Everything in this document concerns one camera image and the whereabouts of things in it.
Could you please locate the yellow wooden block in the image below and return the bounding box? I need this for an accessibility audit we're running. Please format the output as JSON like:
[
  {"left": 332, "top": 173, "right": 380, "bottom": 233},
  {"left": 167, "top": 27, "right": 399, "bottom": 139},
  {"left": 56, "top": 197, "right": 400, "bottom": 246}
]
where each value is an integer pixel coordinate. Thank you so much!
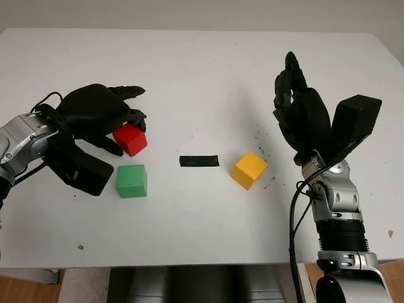
[{"left": 230, "top": 151, "right": 269, "bottom": 191}]

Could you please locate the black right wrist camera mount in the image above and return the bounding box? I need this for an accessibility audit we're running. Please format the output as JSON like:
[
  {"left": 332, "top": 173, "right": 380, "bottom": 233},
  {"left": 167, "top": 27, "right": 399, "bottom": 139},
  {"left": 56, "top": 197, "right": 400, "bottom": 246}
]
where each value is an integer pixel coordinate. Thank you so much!
[{"left": 328, "top": 94, "right": 383, "bottom": 167}]

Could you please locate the beige table leg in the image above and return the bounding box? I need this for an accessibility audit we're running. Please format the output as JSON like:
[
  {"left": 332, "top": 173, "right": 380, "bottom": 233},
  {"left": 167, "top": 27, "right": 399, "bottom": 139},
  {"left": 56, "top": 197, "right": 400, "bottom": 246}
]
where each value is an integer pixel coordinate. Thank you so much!
[
  {"left": 58, "top": 268, "right": 110, "bottom": 303},
  {"left": 296, "top": 263, "right": 319, "bottom": 303}
]

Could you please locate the red wooden block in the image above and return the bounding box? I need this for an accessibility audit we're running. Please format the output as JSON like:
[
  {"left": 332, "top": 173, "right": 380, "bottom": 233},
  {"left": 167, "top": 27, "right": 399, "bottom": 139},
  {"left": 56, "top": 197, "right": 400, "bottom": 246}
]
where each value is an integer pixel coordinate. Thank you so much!
[{"left": 112, "top": 122, "right": 148, "bottom": 157}]

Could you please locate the dark grey robot torso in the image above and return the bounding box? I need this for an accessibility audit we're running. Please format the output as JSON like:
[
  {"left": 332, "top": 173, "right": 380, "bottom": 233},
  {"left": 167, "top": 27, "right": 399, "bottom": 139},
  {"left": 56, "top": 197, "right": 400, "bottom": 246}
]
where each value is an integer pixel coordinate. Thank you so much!
[{"left": 107, "top": 266, "right": 294, "bottom": 303}]

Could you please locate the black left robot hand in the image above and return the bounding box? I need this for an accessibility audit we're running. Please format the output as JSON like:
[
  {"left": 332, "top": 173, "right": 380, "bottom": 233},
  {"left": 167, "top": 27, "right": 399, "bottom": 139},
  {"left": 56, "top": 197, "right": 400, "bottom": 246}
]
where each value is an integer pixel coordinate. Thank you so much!
[{"left": 58, "top": 83, "right": 148, "bottom": 157}]

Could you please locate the black tape strip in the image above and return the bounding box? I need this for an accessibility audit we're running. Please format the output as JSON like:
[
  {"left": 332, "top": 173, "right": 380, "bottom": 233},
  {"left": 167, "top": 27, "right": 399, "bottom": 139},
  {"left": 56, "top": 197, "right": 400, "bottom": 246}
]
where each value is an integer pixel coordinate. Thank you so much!
[{"left": 179, "top": 154, "right": 220, "bottom": 169}]

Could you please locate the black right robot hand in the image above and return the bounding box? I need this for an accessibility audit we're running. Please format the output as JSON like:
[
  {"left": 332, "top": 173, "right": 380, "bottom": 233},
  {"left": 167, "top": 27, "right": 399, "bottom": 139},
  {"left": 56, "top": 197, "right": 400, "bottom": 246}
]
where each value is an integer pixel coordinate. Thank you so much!
[{"left": 273, "top": 51, "right": 332, "bottom": 165}]

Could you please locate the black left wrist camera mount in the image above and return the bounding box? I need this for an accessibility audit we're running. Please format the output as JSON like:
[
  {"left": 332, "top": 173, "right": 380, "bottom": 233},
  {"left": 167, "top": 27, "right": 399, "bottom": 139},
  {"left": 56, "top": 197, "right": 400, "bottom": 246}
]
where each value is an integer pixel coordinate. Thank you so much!
[{"left": 47, "top": 132, "right": 114, "bottom": 196}]

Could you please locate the green wooden block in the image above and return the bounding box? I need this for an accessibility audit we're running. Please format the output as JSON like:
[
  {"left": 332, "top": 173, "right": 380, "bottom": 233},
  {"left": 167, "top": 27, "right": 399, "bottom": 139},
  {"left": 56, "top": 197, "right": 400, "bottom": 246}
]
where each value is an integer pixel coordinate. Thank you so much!
[{"left": 115, "top": 164, "right": 148, "bottom": 199}]

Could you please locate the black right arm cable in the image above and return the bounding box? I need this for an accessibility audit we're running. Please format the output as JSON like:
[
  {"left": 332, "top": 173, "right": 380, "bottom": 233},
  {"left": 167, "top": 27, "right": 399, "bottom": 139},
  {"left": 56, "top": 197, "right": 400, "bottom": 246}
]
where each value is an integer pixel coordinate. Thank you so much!
[{"left": 288, "top": 172, "right": 326, "bottom": 303}]

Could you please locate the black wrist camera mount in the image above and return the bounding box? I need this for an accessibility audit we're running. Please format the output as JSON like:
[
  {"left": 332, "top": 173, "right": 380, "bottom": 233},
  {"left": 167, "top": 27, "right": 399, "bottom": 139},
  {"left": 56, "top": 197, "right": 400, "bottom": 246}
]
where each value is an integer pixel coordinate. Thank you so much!
[
  {"left": 328, "top": 94, "right": 383, "bottom": 167},
  {"left": 47, "top": 132, "right": 114, "bottom": 196}
]

